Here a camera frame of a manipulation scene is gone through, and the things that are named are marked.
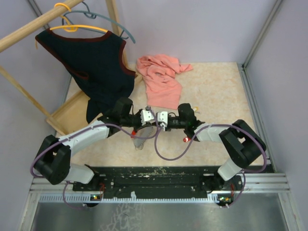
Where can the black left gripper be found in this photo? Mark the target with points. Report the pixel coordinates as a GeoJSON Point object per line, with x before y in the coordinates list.
{"type": "Point", "coordinates": [138, 114]}

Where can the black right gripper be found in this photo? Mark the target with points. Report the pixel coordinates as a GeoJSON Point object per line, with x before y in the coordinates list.
{"type": "Point", "coordinates": [167, 129]}

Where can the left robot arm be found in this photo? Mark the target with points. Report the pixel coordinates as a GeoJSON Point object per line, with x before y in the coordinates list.
{"type": "Point", "coordinates": [53, 161]}

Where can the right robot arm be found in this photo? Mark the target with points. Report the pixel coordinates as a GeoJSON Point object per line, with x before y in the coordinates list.
{"type": "Point", "coordinates": [242, 144]}

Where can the red key tag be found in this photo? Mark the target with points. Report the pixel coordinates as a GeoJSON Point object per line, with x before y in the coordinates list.
{"type": "Point", "coordinates": [186, 139]}

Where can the pink cloth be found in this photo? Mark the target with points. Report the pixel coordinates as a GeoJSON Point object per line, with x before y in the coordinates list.
{"type": "Point", "coordinates": [159, 75]}

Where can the wooden clothes rack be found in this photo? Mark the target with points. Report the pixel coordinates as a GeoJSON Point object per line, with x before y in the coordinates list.
{"type": "Point", "coordinates": [36, 74]}

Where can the dark navy vest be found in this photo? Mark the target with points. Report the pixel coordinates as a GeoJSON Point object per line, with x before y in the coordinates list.
{"type": "Point", "coordinates": [96, 65]}

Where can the yellow clothes hanger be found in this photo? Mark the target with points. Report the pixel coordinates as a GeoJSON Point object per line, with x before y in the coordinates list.
{"type": "Point", "coordinates": [69, 27]}

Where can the grey-blue clothes hanger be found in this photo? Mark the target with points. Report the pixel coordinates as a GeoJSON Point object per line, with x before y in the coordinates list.
{"type": "Point", "coordinates": [90, 11]}

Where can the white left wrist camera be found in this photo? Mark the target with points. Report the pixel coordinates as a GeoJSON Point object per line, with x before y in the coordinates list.
{"type": "Point", "coordinates": [147, 115]}

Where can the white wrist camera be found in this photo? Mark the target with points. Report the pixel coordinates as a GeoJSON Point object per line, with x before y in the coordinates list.
{"type": "Point", "coordinates": [162, 118]}
{"type": "Point", "coordinates": [147, 115]}

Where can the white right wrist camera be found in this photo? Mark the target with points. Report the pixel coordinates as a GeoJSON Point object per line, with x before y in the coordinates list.
{"type": "Point", "coordinates": [162, 118]}

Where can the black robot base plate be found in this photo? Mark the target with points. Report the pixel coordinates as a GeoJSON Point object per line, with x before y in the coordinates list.
{"type": "Point", "coordinates": [158, 182]}

